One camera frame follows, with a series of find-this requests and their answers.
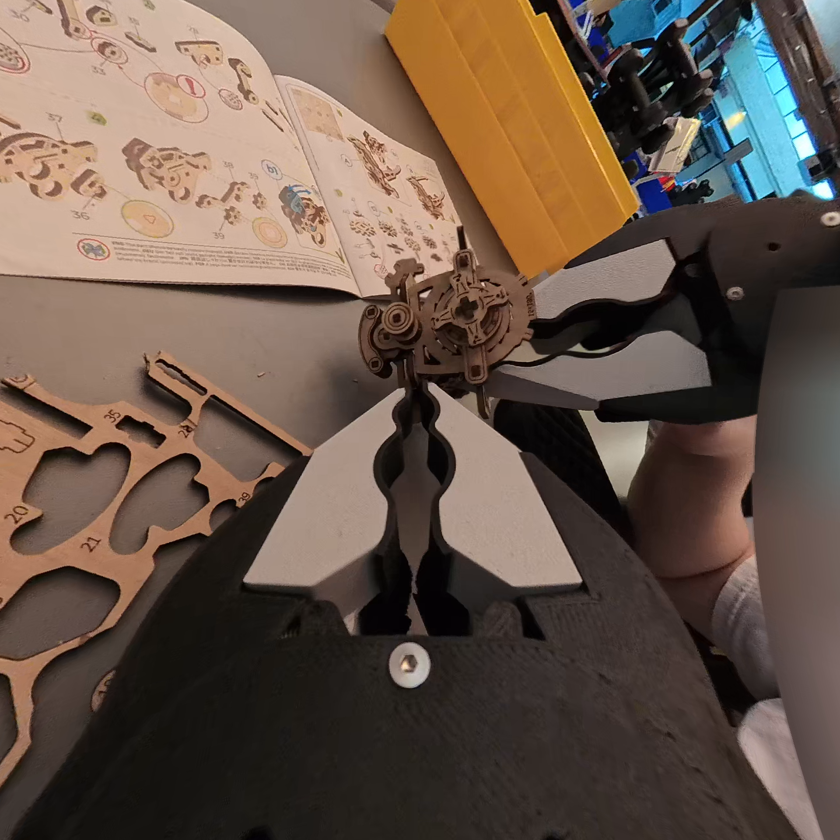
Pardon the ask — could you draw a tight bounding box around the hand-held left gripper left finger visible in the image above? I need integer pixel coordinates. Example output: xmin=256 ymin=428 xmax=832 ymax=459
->
xmin=243 ymin=386 xmax=411 ymax=636

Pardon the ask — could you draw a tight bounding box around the assembly instruction booklet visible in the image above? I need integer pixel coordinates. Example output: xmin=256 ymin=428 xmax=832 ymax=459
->
xmin=0 ymin=0 xmax=463 ymax=303

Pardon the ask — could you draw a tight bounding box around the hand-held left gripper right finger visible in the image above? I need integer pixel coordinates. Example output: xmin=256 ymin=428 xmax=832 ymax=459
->
xmin=420 ymin=384 xmax=585 ymax=636

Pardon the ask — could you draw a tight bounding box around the wooden mechanical model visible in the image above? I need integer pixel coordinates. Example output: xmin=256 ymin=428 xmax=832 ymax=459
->
xmin=357 ymin=226 xmax=538 ymax=421

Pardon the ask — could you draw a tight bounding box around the rack of black equipment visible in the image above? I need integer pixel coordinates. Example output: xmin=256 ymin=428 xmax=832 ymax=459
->
xmin=558 ymin=0 xmax=840 ymax=198

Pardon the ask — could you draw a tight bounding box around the white card sign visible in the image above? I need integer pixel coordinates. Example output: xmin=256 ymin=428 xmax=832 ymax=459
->
xmin=656 ymin=118 xmax=703 ymax=175

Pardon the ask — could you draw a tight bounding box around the person's right forearm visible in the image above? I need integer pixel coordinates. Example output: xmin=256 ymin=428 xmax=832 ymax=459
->
xmin=626 ymin=416 xmax=762 ymax=637

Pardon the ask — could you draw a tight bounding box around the yellow plastic box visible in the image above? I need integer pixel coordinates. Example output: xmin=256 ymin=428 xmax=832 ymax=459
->
xmin=384 ymin=0 xmax=641 ymax=277

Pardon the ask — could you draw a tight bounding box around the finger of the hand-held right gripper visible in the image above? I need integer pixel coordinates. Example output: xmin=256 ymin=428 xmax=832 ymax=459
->
xmin=527 ymin=236 xmax=682 ymax=339
xmin=489 ymin=317 xmax=715 ymax=412

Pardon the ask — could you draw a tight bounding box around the laser-cut plywood parts sheet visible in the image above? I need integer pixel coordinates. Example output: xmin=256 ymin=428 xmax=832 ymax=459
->
xmin=0 ymin=351 xmax=312 ymax=788

